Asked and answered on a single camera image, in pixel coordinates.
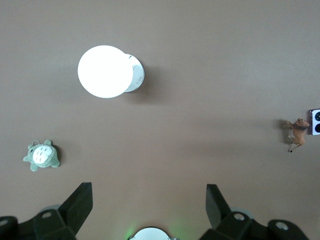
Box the purple box with black dots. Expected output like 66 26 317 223
307 108 320 137

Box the grey-green Totoro plush toy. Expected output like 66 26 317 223
23 139 61 172

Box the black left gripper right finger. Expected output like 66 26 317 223
199 184 311 240

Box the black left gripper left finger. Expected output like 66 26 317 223
0 182 94 240

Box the brown lion statue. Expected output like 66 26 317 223
284 117 310 154

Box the white round desk lamp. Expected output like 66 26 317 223
77 44 145 99

